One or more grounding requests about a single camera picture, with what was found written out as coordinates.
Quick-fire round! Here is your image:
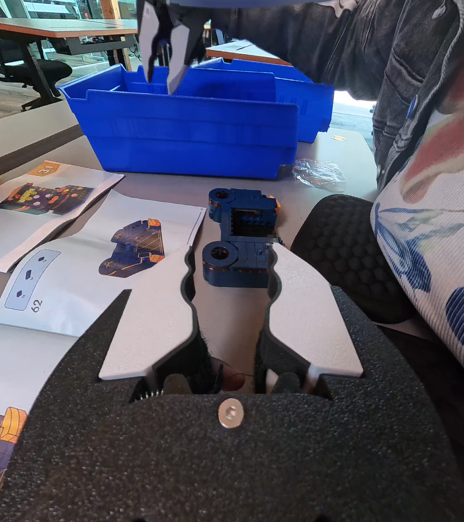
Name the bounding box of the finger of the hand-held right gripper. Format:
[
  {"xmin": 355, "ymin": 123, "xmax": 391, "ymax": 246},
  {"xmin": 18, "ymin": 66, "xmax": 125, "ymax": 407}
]
[
  {"xmin": 166, "ymin": 24, "xmax": 194, "ymax": 95},
  {"xmin": 138, "ymin": 1, "xmax": 161, "ymax": 84}
]

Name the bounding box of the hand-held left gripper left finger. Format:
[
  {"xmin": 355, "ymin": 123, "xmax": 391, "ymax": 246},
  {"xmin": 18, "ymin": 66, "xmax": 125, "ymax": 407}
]
[{"xmin": 98, "ymin": 245, "xmax": 201, "ymax": 381}]

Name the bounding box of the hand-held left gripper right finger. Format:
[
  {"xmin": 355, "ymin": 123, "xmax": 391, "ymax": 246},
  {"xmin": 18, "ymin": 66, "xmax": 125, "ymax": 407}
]
[{"xmin": 257, "ymin": 243, "xmax": 364, "ymax": 378}]

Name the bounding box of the blue plastic bin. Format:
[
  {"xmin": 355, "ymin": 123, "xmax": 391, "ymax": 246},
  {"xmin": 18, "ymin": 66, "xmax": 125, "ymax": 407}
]
[
  {"xmin": 57, "ymin": 63, "xmax": 300, "ymax": 181},
  {"xmin": 193, "ymin": 57, "xmax": 335, "ymax": 144}
]

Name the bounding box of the dark blue toy brick console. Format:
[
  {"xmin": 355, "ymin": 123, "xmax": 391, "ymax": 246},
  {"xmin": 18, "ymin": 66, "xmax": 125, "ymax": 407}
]
[{"xmin": 202, "ymin": 188, "xmax": 288, "ymax": 289}]

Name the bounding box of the person's left hand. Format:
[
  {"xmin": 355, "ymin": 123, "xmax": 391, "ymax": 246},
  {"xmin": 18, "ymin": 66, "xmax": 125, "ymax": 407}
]
[{"xmin": 211, "ymin": 358, "xmax": 246, "ymax": 393}]

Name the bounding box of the black quilted pad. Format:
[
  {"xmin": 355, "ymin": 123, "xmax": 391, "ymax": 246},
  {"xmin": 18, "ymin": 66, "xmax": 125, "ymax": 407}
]
[{"xmin": 290, "ymin": 194, "xmax": 417, "ymax": 325}]

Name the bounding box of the open instruction booklet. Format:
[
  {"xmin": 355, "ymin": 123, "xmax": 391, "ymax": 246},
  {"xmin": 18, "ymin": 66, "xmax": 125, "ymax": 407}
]
[{"xmin": 0, "ymin": 189, "xmax": 207, "ymax": 501}]

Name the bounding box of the long wooden desk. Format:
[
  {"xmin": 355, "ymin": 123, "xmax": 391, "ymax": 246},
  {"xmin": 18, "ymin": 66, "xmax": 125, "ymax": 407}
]
[{"xmin": 0, "ymin": 16, "xmax": 140, "ymax": 111}]

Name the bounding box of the black office chair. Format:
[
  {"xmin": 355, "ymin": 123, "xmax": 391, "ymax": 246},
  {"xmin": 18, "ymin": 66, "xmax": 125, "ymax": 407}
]
[{"xmin": 0, "ymin": 24, "xmax": 73, "ymax": 89}]

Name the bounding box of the black smooth pad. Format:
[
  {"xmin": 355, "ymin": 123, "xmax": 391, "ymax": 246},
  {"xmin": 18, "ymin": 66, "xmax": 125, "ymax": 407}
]
[{"xmin": 373, "ymin": 322, "xmax": 464, "ymax": 502}]

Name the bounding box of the clear plastic bag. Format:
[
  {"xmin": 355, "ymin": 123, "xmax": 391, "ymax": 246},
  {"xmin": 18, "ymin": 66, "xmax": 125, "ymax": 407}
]
[{"xmin": 292, "ymin": 158, "xmax": 347, "ymax": 193}]

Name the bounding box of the white blue patterned shirt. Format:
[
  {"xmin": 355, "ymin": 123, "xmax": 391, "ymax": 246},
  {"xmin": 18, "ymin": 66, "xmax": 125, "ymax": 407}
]
[{"xmin": 370, "ymin": 24, "xmax": 464, "ymax": 392}]

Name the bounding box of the purple arcade instruction booklet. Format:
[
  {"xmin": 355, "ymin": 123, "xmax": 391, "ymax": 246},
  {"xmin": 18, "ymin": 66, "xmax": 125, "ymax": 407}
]
[{"xmin": 0, "ymin": 160, "xmax": 125, "ymax": 273}]

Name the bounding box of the dark denim jacket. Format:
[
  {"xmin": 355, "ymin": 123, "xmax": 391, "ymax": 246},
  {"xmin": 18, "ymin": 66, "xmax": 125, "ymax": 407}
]
[{"xmin": 371, "ymin": 0, "xmax": 464, "ymax": 192}]

